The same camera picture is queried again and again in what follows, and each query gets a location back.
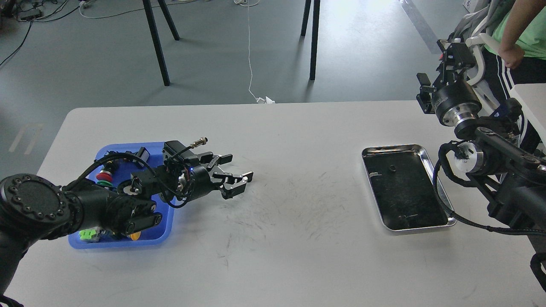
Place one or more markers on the person in green shirt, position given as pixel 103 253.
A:
pixel 521 58

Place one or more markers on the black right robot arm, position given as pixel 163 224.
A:
pixel 484 154

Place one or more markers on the blue plastic tray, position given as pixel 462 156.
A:
pixel 148 237

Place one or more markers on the grey backpack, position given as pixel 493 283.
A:
pixel 483 17

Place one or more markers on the silver metal tray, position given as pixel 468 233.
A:
pixel 406 200

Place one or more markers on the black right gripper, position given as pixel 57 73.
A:
pixel 456 101

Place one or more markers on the red round push button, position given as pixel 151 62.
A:
pixel 104 175

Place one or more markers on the black white rectangular switch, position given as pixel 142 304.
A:
pixel 143 154

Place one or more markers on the white side table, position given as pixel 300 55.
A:
pixel 532 98

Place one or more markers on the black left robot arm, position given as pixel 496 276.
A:
pixel 117 195

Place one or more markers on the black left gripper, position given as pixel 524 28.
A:
pixel 197 182

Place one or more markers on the yellow mushroom push button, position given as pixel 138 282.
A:
pixel 135 236

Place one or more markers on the white chair frame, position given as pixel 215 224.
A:
pixel 475 76

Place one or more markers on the black tripod legs right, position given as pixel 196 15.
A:
pixel 314 32

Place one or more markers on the green square push button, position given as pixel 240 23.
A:
pixel 90 235

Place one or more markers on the green round push button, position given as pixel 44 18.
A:
pixel 104 183

